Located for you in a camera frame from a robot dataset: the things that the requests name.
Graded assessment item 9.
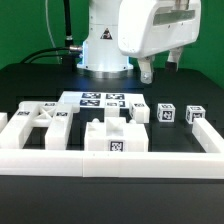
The thin white cable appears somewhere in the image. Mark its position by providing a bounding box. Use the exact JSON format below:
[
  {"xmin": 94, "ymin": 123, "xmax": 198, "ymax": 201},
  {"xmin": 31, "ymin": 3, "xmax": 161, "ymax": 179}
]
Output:
[{"xmin": 45, "ymin": 0, "xmax": 63, "ymax": 64}]

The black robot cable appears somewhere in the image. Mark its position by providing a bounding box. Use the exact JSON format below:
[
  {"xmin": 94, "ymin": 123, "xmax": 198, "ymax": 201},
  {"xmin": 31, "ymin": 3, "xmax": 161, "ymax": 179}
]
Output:
[{"xmin": 20, "ymin": 0, "xmax": 84, "ymax": 64}]

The white chair back frame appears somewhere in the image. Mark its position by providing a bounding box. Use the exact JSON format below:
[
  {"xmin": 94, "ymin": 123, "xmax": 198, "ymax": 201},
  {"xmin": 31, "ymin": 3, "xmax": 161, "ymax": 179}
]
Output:
[{"xmin": 0, "ymin": 101, "xmax": 80, "ymax": 150}]

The white sheet with markers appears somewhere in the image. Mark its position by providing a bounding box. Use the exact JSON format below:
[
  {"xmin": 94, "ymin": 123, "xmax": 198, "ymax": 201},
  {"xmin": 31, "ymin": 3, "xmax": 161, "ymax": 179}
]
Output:
[{"xmin": 59, "ymin": 91, "xmax": 146, "ymax": 109}]

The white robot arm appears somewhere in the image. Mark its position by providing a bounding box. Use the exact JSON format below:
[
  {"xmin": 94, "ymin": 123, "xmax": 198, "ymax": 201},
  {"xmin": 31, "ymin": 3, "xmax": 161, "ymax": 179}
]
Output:
[{"xmin": 78, "ymin": 0, "xmax": 201, "ymax": 84}]

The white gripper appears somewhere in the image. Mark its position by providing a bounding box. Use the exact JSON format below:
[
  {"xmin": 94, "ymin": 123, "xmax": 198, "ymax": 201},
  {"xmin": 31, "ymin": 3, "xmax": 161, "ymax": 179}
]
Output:
[{"xmin": 118, "ymin": 0, "xmax": 201, "ymax": 84}]

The white U-shaped obstacle fence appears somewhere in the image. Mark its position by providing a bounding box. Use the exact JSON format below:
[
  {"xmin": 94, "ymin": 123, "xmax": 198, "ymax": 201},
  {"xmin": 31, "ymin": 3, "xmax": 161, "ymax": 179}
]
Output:
[{"xmin": 0, "ymin": 113, "xmax": 224, "ymax": 179}]

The white chair seat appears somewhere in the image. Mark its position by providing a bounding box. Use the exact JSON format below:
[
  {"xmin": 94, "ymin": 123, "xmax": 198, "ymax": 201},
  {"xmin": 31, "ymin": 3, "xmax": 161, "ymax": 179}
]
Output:
[{"xmin": 84, "ymin": 117, "xmax": 149, "ymax": 152}]

